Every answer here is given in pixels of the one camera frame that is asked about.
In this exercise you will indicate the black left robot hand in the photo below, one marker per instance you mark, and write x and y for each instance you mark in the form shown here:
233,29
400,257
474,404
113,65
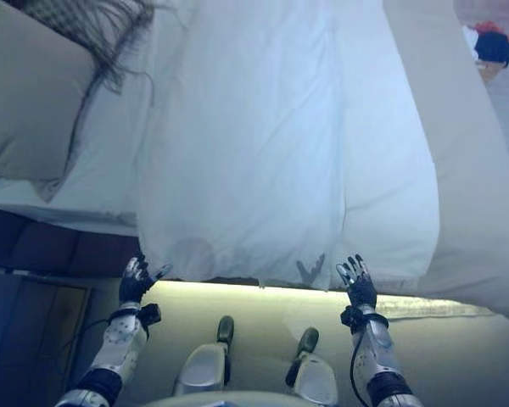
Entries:
131,284

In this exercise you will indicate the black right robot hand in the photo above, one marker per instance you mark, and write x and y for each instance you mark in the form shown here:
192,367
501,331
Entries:
360,288

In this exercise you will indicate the white duvet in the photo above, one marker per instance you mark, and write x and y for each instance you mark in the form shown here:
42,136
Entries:
258,148

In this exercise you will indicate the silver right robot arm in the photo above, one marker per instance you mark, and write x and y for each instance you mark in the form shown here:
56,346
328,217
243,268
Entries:
382,364

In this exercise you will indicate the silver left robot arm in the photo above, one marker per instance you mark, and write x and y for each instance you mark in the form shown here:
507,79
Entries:
114,347

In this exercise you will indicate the beige bed runner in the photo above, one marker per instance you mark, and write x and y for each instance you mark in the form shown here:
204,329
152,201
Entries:
471,191

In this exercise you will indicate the silver right robot leg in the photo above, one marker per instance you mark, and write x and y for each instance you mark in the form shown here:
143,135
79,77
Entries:
314,373

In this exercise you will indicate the silver robot leg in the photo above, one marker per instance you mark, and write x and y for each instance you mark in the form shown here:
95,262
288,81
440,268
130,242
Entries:
203,364
314,373

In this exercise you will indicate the silver left robot leg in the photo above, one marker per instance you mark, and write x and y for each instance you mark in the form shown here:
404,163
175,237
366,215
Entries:
203,364

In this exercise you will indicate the wooden nightstand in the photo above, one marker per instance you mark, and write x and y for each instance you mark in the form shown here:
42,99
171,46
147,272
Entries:
25,339

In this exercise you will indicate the silver robot torso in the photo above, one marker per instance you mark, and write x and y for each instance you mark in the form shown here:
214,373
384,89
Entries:
229,400

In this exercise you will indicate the beige pillow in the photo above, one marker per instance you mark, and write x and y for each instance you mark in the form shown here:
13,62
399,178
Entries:
29,106

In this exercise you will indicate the grey knitted fringed cushion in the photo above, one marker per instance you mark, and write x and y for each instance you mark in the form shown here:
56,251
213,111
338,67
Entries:
110,42

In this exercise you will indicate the cardboard box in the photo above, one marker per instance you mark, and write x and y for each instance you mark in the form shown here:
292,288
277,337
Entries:
492,72

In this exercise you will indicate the white garment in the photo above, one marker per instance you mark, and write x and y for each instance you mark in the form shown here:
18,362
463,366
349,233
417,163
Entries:
471,40

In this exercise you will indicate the black garment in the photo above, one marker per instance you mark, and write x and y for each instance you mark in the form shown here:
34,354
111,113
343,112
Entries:
496,48

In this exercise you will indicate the red garment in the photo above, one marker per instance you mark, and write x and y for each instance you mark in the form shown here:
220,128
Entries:
490,26

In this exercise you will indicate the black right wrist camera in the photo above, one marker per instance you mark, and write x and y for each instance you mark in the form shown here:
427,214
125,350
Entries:
352,320

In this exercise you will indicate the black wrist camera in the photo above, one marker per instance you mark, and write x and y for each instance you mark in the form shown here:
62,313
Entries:
150,314
352,320

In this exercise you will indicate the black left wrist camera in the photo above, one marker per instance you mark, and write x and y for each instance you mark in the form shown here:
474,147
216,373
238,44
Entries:
150,314

